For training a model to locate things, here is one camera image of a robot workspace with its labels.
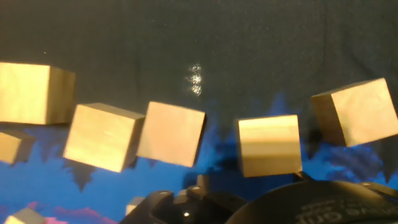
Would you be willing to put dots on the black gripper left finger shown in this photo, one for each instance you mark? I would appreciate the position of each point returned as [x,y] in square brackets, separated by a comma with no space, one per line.
[205,207]

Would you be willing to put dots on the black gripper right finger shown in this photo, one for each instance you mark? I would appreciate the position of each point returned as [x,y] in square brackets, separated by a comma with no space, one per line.
[302,176]

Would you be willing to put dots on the large wooden cube block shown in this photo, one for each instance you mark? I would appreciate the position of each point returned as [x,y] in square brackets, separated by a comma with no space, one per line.
[25,93]
[267,146]
[171,133]
[99,138]
[360,113]

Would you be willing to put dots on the small wooden cube block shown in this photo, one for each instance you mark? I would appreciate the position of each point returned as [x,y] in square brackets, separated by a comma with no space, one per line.
[25,217]
[133,203]
[11,147]

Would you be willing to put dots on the printed landscape cloth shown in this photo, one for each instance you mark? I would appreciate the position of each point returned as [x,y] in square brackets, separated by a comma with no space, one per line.
[217,37]

